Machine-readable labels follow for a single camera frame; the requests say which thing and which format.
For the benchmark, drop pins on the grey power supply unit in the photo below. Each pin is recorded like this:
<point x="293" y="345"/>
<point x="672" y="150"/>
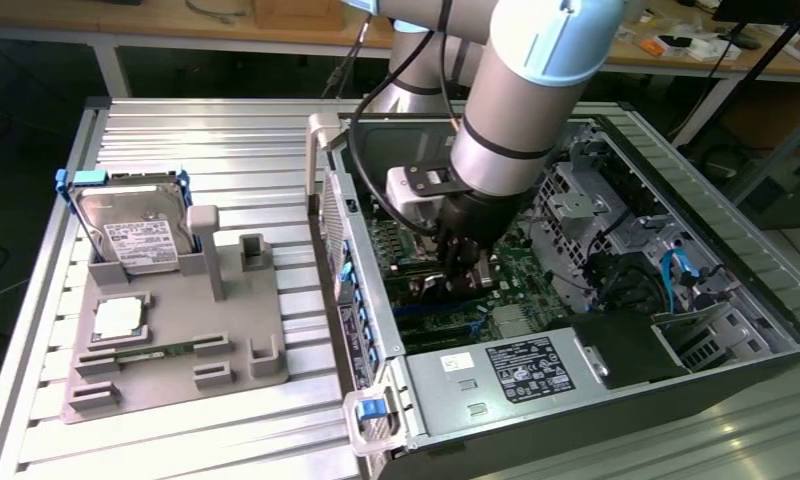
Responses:
<point x="460" y="400"/>

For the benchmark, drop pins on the wooden desk white frame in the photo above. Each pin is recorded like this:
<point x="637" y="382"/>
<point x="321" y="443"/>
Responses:
<point x="173" y="30"/>

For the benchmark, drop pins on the black slanted pole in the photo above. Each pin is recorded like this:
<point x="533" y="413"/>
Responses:
<point x="760" y="65"/>

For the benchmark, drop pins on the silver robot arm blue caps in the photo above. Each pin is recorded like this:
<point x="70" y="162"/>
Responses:
<point x="520" y="100"/>

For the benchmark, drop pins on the CPU socket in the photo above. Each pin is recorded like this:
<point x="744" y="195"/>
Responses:
<point x="418" y="245"/>

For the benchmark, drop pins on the brown wooden box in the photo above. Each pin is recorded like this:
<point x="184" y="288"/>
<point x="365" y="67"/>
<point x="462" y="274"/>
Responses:
<point x="296" y="12"/>

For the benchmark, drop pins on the grey metal strut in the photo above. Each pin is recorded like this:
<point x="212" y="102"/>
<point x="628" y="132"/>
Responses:
<point x="789" y="145"/>

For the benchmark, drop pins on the black monitor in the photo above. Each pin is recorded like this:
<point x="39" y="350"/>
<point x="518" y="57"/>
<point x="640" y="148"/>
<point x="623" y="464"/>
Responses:
<point x="760" y="10"/>

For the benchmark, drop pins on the black equipment box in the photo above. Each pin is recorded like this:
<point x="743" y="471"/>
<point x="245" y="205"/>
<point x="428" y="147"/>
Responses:
<point x="787" y="195"/>

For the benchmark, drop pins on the black short expansion slot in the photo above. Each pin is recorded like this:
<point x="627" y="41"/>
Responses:
<point x="440" y="336"/>

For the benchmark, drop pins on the blue release latch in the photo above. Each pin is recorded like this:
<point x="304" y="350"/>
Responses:
<point x="370" y="409"/>

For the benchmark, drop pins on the small orange box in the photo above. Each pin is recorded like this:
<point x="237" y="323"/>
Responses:
<point x="652" y="47"/>

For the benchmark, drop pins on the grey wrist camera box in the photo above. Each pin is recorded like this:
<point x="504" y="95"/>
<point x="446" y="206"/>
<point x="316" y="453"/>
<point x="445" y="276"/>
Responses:
<point x="409" y="197"/>

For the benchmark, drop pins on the black computer mouse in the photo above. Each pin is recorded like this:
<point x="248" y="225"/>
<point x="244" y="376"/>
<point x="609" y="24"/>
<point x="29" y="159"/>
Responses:
<point x="743" y="41"/>

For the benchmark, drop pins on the silver CPU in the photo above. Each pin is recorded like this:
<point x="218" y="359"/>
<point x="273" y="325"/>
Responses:
<point x="115" y="320"/>

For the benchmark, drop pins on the green RAM stick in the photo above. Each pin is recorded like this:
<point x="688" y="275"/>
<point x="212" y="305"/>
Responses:
<point x="153" y="351"/>

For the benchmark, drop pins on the open black PC case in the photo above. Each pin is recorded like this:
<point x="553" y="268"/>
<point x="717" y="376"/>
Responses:
<point x="700" y="400"/>

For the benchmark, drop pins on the perforated metal bracket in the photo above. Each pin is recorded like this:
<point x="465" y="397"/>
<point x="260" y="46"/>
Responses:
<point x="707" y="340"/>

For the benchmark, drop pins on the metal drive cage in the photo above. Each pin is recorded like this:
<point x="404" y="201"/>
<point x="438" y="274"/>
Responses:
<point x="569" y="220"/>

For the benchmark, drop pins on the white black device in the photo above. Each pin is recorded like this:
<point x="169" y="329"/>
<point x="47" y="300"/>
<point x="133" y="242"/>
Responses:
<point x="700" y="49"/>

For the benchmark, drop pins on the grey parts rack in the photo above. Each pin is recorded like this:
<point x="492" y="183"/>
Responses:
<point x="173" y="360"/>

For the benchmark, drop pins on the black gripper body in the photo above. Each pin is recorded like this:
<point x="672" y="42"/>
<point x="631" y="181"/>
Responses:
<point x="476" y="220"/>

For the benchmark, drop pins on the green motherboard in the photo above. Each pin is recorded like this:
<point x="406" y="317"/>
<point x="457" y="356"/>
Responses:
<point x="526" y="285"/>

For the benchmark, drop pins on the silver chipset heatsink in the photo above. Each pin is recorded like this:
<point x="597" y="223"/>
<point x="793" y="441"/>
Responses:
<point x="516" y="321"/>

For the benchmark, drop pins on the hard disk blue carrier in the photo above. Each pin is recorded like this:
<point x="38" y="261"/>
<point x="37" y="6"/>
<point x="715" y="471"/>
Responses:
<point x="133" y="225"/>

